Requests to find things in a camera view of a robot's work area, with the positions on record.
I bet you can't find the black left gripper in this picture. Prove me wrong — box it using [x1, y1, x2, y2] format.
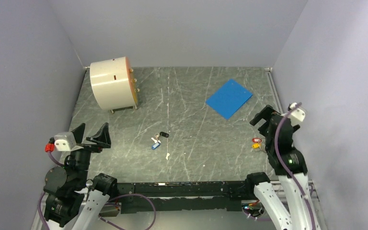
[68, 121, 110, 187]

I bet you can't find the red key tag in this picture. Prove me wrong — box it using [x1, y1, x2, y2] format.
[252, 138, 263, 143]

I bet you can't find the yellow key tag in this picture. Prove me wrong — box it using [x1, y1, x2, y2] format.
[252, 143, 261, 149]

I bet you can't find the large metal keyring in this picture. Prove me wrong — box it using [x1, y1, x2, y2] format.
[254, 148, 267, 155]

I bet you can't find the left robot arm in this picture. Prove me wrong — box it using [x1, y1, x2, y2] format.
[38, 122, 118, 230]

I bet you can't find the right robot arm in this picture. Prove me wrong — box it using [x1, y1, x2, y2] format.
[244, 103, 321, 230]

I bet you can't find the blue square mat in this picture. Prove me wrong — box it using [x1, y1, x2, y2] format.
[206, 79, 253, 120]

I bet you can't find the cream cylindrical drum device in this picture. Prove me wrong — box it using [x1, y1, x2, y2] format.
[89, 57, 139, 114]

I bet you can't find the blue key tag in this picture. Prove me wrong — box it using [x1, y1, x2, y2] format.
[151, 142, 161, 150]

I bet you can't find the black key fob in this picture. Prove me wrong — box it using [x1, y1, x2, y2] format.
[159, 132, 169, 138]

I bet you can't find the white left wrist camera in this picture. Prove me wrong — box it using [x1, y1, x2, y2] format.
[54, 132, 76, 151]

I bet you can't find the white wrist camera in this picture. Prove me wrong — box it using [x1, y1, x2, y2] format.
[287, 103, 307, 127]
[54, 132, 76, 151]

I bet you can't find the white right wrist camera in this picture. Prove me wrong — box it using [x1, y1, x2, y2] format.
[287, 103, 307, 127]

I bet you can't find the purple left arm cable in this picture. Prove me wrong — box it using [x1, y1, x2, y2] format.
[38, 150, 157, 230]

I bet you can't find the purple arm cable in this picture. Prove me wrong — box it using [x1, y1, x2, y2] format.
[38, 150, 157, 230]
[273, 103, 318, 230]

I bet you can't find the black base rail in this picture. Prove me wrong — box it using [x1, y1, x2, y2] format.
[111, 181, 257, 214]

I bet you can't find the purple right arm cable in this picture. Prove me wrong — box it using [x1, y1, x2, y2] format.
[273, 103, 318, 230]

